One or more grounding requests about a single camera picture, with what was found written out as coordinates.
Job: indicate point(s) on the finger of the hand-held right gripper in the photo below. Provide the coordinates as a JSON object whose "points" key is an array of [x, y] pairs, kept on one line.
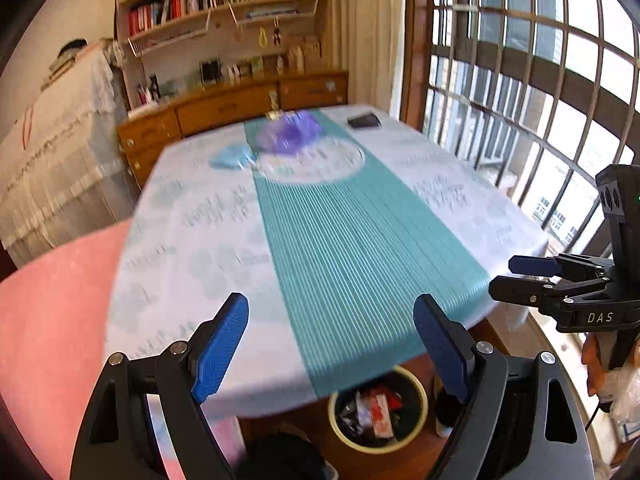
{"points": [[532, 266], [520, 290]]}

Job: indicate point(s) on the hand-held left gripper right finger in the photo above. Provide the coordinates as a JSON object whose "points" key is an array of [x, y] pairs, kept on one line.
{"points": [[442, 350]]}

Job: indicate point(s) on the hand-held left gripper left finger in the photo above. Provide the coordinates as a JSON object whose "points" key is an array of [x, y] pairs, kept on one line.
{"points": [[222, 350]]}

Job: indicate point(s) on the round yellow-rimmed bin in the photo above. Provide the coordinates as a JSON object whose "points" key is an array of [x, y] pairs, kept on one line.
{"points": [[340, 435]]}

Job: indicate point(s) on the person's right hand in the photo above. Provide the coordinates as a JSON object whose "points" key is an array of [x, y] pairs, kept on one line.
{"points": [[594, 365]]}

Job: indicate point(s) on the clear plastic bag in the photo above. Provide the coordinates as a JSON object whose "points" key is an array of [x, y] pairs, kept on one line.
{"points": [[627, 400]]}

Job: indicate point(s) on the light blue plastic wrapper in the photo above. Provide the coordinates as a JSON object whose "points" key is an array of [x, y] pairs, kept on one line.
{"points": [[231, 156]]}

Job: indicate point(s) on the metal window grille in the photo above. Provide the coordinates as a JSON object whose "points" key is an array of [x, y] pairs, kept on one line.
{"points": [[525, 60]]}

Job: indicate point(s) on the purple plastic bag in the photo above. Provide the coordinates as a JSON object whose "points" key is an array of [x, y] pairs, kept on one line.
{"points": [[290, 132]]}

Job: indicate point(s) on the wooden sideboard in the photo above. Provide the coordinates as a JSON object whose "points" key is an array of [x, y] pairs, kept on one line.
{"points": [[225, 110]]}

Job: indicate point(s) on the lace-covered furniture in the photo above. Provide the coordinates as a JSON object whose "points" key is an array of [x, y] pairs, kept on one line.
{"points": [[60, 160]]}

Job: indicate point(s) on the cream curtain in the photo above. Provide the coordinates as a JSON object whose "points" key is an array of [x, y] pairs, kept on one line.
{"points": [[367, 35]]}

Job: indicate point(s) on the cardboard box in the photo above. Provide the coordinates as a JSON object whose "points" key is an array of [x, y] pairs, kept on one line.
{"points": [[304, 55]]}

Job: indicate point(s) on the hanging keys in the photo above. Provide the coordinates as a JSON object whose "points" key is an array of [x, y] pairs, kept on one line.
{"points": [[276, 35]]}

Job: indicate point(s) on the black picture frame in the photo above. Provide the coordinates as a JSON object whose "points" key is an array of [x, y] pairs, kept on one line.
{"points": [[210, 71]]}

